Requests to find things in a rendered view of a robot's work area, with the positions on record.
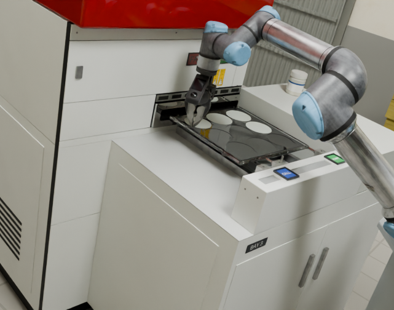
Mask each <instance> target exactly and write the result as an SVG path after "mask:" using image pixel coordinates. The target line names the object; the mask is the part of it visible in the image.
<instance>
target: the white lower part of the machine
mask: <svg viewBox="0 0 394 310"><path fill-rule="evenodd" d="M111 142H112V141H111V140H106V141H99V142H94V143H87V144H83V145H76V146H69V147H64V148H57V147H56V146H55V144H54V143H52V142H51V141H50V140H49V139H48V138H47V137H46V136H45V135H44V134H43V133H42V132H41V131H40V130H38V129H37V128H36V127H35V126H34V125H33V124H32V123H30V121H29V120H27V118H25V117H24V116H23V115H22V114H21V113H20V112H19V111H17V110H16V109H15V108H14V107H13V106H12V105H11V104H10V103H9V102H8V101H7V100H6V99H5V98H3V97H2V96H1V95H0V272H1V273H2V275H3V276H4V277H5V278H6V280H7V281H8V283H9V284H10V286H11V287H12V288H13V290H14V292H15V293H16V294H17V296H18V297H19V298H20V300H21V301H22V303H23V304H24V305H25V307H26V308H27V310H86V309H88V308H91V306H90V305H89V304H88V302H87V298H88V294H89V286H90V278H91V274H92V266H93V258H94V254H95V246H96V241H97V234H98V226H99V222H100V213H101V206H102V201H103V194H104V186H105V181H106V174H107V169H108V161H109V154H110V149H111Z"/></svg>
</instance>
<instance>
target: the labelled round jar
mask: <svg viewBox="0 0 394 310"><path fill-rule="evenodd" d="M307 76H308V74H307V73H306V72H303V71H301V70H291V76H290V78H289V80H288V84H287V86H286V92H287V93H288V94H290V95H294V96H300V94H301V93H302V91H303V89H304V86H305V82H306V79H307Z"/></svg>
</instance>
